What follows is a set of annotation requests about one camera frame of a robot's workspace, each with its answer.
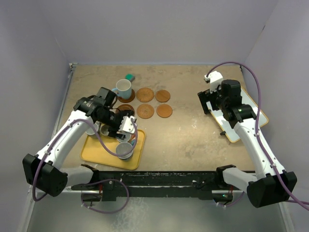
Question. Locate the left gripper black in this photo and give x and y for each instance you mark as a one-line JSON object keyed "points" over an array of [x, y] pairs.
{"points": [[113, 132]]}

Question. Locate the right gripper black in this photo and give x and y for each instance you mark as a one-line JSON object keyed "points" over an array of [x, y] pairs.
{"points": [[206, 96]]}

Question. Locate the blue floral mug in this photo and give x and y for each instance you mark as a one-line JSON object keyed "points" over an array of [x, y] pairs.
{"points": [[124, 151]]}

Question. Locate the large light blue mug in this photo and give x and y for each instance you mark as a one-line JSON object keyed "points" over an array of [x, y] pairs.
{"points": [[123, 89]]}

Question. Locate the woven light brown coaster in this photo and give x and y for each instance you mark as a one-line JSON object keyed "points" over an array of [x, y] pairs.
{"points": [[145, 111], [145, 94]]}

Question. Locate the orange wooden coaster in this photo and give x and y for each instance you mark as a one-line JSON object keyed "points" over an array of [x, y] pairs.
{"points": [[164, 110], [162, 95]]}

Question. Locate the pink cup orange handle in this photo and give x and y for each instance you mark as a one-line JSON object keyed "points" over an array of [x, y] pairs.
{"points": [[128, 139]]}

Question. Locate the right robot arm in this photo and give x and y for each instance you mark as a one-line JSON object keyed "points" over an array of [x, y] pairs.
{"points": [[271, 183]]}

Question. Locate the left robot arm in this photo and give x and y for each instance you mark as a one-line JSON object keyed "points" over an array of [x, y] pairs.
{"points": [[42, 170]]}

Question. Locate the small olive grey cup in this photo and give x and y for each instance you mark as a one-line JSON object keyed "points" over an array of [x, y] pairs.
{"points": [[104, 130]]}

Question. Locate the grey mug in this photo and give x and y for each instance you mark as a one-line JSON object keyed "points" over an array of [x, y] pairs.
{"points": [[91, 130]]}

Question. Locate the yellow plastic tray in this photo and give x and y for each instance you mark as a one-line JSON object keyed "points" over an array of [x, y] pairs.
{"points": [[94, 152]]}

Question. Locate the green whiteboard eraser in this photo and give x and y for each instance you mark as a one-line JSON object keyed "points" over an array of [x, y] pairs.
{"points": [[130, 77]]}

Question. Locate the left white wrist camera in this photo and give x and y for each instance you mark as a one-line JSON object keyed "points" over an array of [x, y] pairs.
{"points": [[128, 124]]}

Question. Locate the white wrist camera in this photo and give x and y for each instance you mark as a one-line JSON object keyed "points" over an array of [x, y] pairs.
{"points": [[214, 79], [128, 124]]}

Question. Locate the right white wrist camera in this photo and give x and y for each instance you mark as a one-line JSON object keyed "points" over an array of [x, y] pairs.
{"points": [[214, 79]]}

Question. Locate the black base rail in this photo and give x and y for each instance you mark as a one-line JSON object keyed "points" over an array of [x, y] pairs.
{"points": [[204, 185]]}

